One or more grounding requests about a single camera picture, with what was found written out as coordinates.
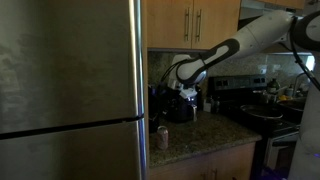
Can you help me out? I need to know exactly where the pink soda can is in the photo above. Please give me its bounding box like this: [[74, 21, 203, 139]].
[[157, 126, 168, 150]]

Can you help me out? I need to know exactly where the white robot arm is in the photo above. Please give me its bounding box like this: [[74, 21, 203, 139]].
[[168, 10, 320, 180]]

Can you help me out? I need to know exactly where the wooden upper cabinet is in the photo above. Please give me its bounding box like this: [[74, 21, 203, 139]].
[[147, 0, 241, 50]]

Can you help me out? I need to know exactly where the wooden cabinet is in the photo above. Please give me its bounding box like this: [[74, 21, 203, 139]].
[[147, 0, 241, 50], [149, 143, 255, 180]]

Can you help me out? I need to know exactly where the stainless steel refrigerator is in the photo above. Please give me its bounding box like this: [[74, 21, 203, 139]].
[[0, 0, 148, 180]]

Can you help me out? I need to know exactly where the wooden lower cabinet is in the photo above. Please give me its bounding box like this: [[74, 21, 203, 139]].
[[149, 143, 255, 180]]

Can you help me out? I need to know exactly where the black frying pan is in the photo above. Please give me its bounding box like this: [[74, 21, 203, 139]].
[[240, 105, 283, 119]]

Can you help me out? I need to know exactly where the dark glass bottle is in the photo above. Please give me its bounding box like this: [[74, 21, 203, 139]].
[[267, 78, 280, 94]]

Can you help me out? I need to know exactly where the black stove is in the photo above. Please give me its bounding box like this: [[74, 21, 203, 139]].
[[207, 75, 300, 180]]

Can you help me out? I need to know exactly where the range hood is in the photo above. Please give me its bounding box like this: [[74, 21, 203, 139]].
[[239, 0, 305, 20]]

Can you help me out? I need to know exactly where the yellow object by sink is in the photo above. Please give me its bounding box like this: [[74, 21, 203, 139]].
[[278, 95, 288, 101]]

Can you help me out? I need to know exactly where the kitchen faucet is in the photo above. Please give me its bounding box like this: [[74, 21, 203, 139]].
[[293, 73, 310, 98]]

